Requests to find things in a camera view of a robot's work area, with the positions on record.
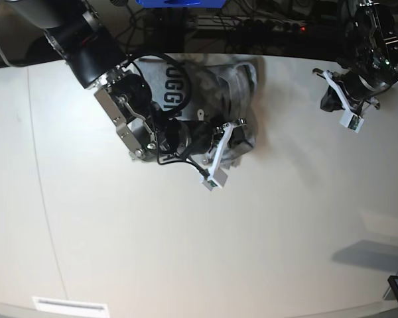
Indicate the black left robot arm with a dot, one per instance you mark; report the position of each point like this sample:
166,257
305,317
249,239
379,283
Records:
370,52

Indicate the white power strip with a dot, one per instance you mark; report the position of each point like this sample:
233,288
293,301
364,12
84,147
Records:
208,22

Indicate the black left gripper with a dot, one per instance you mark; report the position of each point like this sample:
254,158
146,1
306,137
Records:
356,90

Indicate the white label strip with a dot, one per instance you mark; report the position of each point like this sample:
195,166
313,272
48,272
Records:
42,301

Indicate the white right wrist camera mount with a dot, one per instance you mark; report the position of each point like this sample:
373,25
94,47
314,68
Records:
216,176

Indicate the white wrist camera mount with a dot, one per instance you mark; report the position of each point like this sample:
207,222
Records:
352,119
216,176

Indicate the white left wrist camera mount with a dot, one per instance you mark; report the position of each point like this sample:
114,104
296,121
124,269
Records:
352,119

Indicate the grey T-shirt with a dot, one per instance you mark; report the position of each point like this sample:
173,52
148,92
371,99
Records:
226,88

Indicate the blue plastic base block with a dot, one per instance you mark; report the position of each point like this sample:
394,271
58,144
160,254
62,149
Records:
214,4

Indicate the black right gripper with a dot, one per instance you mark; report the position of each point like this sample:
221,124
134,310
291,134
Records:
213,132

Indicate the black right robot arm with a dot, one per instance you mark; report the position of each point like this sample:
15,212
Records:
76,33

